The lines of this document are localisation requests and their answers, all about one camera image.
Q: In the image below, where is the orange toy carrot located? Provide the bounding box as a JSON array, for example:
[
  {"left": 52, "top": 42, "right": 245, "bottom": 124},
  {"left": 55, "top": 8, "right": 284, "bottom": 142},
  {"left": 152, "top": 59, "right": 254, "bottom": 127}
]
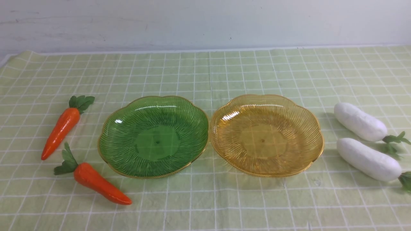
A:
[
  {"left": 41, "top": 95, "right": 95, "bottom": 161},
  {"left": 53, "top": 142, "right": 132, "bottom": 206}
]

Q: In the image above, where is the white toy radish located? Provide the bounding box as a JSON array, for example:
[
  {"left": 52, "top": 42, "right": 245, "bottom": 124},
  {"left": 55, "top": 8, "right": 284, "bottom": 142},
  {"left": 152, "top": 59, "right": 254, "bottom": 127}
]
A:
[
  {"left": 334, "top": 102, "right": 410, "bottom": 145},
  {"left": 337, "top": 138, "right": 411, "bottom": 192}
]

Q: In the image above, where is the green ribbed plastic plate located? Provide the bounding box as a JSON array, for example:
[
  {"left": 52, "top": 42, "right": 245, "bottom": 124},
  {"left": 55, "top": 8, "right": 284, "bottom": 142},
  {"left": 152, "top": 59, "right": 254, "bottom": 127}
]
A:
[{"left": 97, "top": 96, "right": 209, "bottom": 179}]

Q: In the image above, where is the amber ribbed plastic plate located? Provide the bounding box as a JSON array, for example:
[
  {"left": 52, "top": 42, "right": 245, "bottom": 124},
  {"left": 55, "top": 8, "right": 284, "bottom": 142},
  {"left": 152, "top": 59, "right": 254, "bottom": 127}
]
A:
[{"left": 209, "top": 94, "right": 325, "bottom": 177}]

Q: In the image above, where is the green checkered tablecloth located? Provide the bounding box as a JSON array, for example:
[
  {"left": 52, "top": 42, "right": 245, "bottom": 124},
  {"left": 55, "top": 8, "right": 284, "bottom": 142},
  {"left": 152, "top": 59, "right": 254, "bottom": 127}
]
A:
[{"left": 0, "top": 46, "right": 410, "bottom": 231}]

